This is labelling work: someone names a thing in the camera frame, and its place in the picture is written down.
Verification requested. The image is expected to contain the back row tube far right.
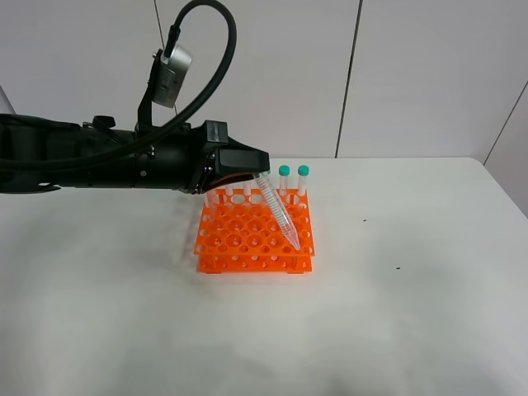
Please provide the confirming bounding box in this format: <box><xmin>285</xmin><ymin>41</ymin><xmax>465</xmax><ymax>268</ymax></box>
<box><xmin>297</xmin><ymin>165</ymin><xmax>309</xmax><ymax>196</ymax></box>

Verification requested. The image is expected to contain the orange test tube rack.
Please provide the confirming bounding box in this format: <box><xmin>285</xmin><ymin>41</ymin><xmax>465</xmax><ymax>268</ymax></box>
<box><xmin>194</xmin><ymin>188</ymin><xmax>315</xmax><ymax>274</ymax></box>

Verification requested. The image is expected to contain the second row left tube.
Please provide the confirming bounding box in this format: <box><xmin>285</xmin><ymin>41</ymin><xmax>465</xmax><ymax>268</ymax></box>
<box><xmin>205</xmin><ymin>189</ymin><xmax>217</xmax><ymax>217</ymax></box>

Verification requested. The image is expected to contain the teal capped test tube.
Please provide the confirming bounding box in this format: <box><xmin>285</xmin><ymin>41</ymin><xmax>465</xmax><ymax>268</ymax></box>
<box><xmin>253</xmin><ymin>172</ymin><xmax>300</xmax><ymax>251</ymax></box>

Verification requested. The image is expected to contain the thick black left cable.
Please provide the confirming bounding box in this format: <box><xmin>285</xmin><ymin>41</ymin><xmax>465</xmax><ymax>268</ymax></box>
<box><xmin>0</xmin><ymin>0</ymin><xmax>238</xmax><ymax>174</ymax></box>

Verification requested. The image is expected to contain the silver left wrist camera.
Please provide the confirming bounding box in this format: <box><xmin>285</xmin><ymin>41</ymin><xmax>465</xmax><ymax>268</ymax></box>
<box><xmin>152</xmin><ymin>45</ymin><xmax>192</xmax><ymax>108</ymax></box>

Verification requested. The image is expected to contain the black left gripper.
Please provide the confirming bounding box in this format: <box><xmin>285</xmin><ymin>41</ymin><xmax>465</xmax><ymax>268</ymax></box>
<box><xmin>164</xmin><ymin>120</ymin><xmax>270</xmax><ymax>194</ymax></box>

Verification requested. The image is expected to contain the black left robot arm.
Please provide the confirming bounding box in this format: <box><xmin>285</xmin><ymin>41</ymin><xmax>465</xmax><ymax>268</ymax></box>
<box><xmin>1</xmin><ymin>115</ymin><xmax>270</xmax><ymax>194</ymax></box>

